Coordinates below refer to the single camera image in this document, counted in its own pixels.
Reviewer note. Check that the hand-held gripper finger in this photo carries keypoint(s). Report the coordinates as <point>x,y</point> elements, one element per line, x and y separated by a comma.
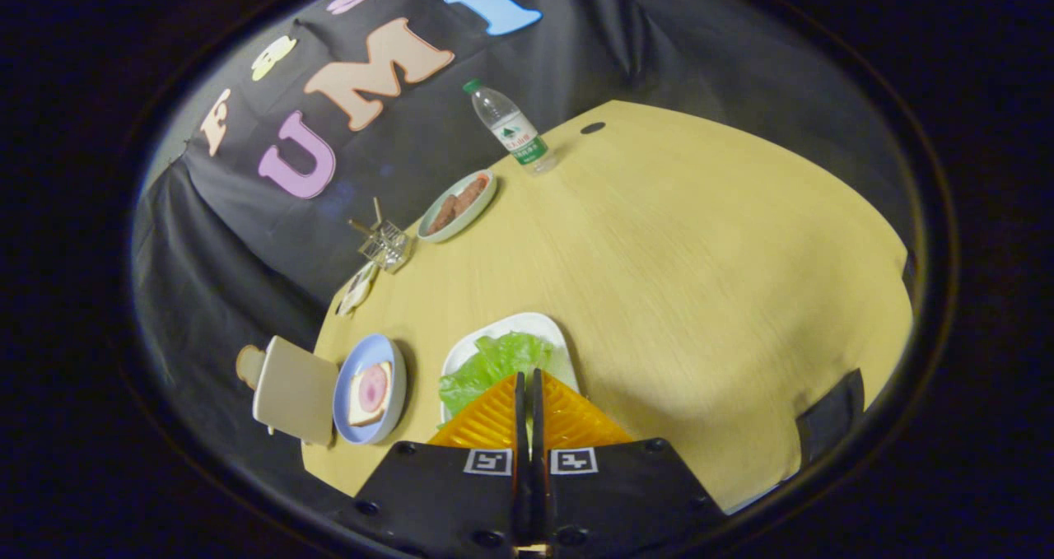
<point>538,427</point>
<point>521,427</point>

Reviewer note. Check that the green lettuce leaf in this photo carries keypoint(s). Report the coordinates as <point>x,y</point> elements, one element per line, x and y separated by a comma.
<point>490,365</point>

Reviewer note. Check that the white square plate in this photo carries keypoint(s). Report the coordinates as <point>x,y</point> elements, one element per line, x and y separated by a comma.
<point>543,328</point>

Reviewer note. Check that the blue round plate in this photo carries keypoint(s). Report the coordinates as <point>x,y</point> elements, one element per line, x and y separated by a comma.
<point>389,353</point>

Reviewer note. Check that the pink ham slice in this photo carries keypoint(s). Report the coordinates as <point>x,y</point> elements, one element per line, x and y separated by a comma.
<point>373,388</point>

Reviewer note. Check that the white bread slice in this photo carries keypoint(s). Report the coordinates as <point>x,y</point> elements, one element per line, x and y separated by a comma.
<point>357,411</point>

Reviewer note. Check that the small white dish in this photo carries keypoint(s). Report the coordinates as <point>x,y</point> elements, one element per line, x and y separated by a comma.
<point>358,288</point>

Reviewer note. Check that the pale green oval plate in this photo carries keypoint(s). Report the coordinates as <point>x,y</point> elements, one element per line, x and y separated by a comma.
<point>482,205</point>

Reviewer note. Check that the clear square stick holder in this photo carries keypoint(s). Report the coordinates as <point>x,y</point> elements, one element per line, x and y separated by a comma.
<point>386,246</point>

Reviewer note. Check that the brown meat slice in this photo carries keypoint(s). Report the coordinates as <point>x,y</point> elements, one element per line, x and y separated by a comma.
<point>445,212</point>
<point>472,194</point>

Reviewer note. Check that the tan toast slice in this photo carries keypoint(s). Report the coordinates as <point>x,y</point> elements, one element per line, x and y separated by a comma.
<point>249,366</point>

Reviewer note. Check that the black backdrop cloth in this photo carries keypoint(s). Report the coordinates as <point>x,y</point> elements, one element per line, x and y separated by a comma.
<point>412,156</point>

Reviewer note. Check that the dark cloth piece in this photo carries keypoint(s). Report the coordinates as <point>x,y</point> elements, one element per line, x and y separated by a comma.
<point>832,417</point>

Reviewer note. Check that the clear plastic water bottle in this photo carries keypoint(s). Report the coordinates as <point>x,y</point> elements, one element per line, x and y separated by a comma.
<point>512,131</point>

